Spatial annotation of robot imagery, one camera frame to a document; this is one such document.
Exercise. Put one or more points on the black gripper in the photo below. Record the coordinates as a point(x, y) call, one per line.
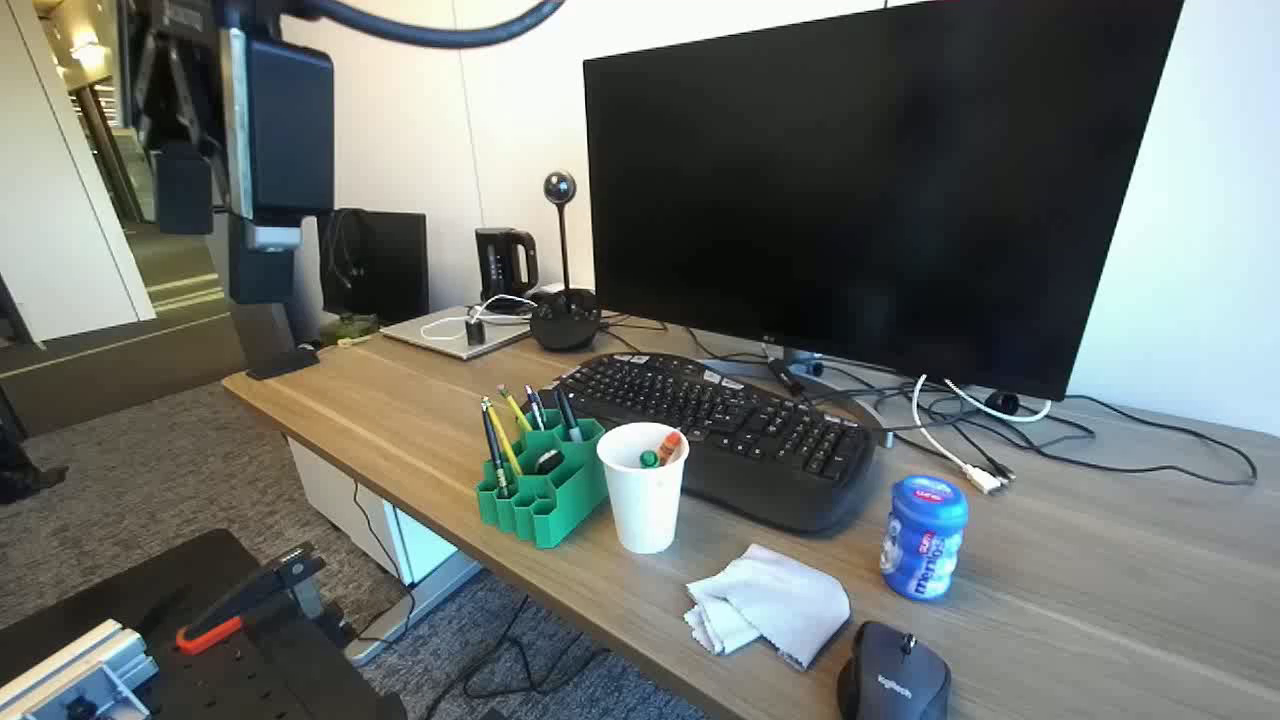
point(184, 83)

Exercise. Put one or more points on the white paper cup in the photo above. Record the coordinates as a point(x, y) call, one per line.
point(642, 504)

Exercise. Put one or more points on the black marker white barrel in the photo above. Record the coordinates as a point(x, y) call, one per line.
point(570, 422)

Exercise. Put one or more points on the green capped marker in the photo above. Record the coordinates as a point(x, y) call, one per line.
point(648, 457)

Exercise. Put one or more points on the black desk corner block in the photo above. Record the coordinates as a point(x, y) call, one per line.
point(281, 362)

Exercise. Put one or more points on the silver closed laptop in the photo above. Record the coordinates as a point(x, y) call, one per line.
point(432, 341)

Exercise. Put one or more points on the black electric kettle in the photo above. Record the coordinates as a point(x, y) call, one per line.
point(505, 266)

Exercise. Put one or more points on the small black adapter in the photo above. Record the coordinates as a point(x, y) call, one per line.
point(474, 331)

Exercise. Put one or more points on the white under-desk cabinet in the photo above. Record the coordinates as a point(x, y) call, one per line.
point(333, 503)

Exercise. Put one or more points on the black webcam on stand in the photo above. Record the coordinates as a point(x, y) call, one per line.
point(564, 322)

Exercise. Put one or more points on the black stand foot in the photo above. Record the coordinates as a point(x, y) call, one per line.
point(19, 466)

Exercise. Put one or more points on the yellow green pencil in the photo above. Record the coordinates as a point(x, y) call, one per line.
point(519, 410)

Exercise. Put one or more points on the dark pen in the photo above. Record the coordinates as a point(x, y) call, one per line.
point(538, 410)

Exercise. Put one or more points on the black pencil gold print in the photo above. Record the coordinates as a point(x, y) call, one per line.
point(492, 452)

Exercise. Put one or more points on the small black silver clip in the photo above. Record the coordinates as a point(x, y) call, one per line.
point(547, 460)

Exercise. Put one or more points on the black perforated work table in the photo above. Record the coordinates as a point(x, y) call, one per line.
point(120, 584)

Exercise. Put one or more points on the green plastic pen holder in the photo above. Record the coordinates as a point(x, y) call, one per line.
point(547, 504)

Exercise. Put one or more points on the orange crayon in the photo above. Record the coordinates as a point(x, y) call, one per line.
point(669, 446)

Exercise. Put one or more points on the aluminium extrusion profile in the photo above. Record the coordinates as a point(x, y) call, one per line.
point(67, 667)

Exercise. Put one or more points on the black ergonomic keyboard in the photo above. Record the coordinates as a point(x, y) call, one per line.
point(762, 440)

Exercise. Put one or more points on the large black monitor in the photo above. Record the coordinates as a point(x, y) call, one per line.
point(865, 186)

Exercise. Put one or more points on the white folded cloth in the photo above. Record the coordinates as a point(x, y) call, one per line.
point(774, 600)

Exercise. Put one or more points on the blue mentos gum bottle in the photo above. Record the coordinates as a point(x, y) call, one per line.
point(925, 542)

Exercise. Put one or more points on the dark grey computer mouse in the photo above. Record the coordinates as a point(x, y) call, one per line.
point(892, 680)

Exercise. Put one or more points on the black box against wall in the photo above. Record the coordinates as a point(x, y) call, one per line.
point(384, 266)

